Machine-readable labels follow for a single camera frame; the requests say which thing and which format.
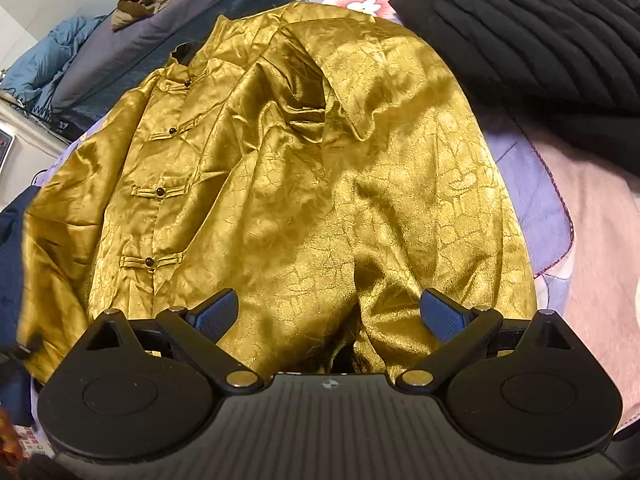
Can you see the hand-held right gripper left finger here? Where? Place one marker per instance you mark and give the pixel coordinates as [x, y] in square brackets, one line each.
[216, 314]

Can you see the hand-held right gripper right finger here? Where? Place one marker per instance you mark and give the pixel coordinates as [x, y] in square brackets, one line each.
[441, 316]

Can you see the gold satin jacket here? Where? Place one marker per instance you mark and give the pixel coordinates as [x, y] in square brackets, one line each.
[300, 185]

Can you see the purple floral bed sheet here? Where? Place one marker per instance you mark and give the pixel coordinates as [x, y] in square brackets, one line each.
[520, 175]

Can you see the dark navy cloth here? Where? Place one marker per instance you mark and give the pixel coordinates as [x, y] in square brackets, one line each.
[11, 280]

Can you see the white appliance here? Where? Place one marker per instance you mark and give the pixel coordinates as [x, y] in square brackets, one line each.
[25, 150]

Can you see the slate grey garment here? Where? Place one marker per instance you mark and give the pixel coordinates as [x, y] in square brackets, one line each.
[125, 55]

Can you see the black quilted jacket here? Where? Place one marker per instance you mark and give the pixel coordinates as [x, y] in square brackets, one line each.
[525, 35]

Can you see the blue puffer jacket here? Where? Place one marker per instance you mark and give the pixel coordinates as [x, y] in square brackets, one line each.
[45, 60]

